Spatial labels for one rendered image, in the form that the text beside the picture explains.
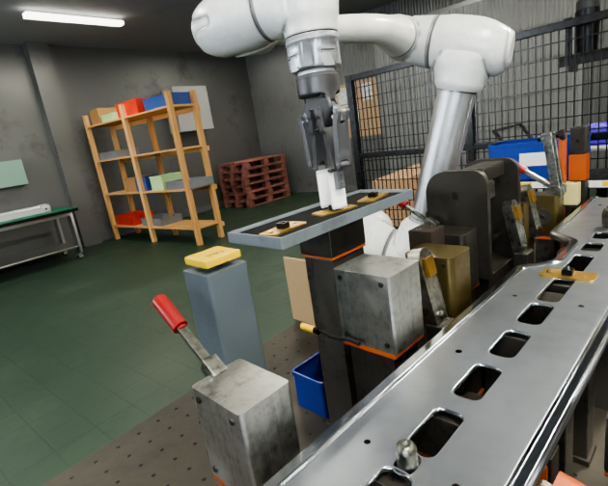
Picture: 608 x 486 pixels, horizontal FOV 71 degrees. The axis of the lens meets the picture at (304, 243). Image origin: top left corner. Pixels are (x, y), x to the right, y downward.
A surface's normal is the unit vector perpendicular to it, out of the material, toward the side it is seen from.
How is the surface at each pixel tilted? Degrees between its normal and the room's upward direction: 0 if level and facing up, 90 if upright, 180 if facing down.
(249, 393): 0
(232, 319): 90
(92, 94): 90
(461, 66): 96
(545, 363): 0
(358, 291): 90
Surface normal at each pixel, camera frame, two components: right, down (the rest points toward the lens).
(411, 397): -0.15, -0.96
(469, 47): -0.47, 0.36
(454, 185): -0.69, 0.28
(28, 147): 0.75, 0.06
